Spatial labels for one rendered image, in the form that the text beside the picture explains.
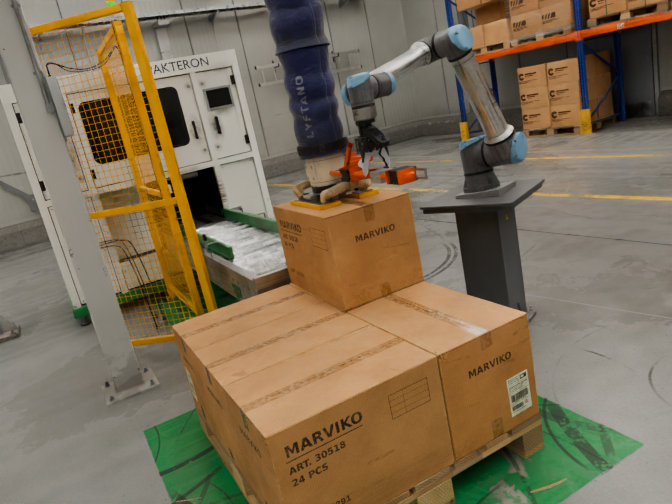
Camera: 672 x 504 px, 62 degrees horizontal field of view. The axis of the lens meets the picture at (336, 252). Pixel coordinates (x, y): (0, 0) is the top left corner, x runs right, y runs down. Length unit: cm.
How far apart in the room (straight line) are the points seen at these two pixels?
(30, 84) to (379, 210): 192
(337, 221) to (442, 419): 84
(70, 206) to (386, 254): 177
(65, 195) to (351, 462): 218
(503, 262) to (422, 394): 133
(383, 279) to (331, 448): 88
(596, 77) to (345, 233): 878
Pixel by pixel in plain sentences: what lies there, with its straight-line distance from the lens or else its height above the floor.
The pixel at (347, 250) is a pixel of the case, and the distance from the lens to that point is 225.
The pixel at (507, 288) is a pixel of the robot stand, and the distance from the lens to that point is 307.
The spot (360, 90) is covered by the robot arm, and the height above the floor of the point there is 139.
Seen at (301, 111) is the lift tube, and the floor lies 135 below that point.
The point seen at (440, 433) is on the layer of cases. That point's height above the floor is 28.
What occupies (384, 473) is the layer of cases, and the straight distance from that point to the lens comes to 187.
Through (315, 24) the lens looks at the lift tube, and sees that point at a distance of 246.
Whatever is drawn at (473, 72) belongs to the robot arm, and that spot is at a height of 136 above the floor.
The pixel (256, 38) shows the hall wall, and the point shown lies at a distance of 1275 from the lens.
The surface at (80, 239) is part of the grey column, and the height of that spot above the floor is 93.
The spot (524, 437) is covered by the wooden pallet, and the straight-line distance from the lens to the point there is 223.
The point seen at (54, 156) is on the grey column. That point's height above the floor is 138.
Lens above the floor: 138
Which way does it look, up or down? 15 degrees down
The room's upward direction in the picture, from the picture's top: 12 degrees counter-clockwise
